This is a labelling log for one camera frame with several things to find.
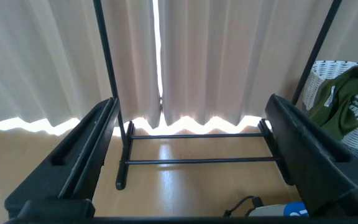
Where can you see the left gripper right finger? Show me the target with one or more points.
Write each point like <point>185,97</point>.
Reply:
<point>315,168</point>

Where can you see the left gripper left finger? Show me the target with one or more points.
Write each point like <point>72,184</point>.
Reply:
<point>42,189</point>

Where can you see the white laundry basket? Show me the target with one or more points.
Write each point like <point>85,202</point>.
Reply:
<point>322,70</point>

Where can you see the black clothes rack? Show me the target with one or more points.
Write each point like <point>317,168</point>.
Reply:
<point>197,161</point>

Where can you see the green printed shirt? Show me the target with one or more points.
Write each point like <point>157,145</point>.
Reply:
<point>337,109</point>

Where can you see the beige curtain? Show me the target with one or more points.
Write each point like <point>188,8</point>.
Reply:
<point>42,62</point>

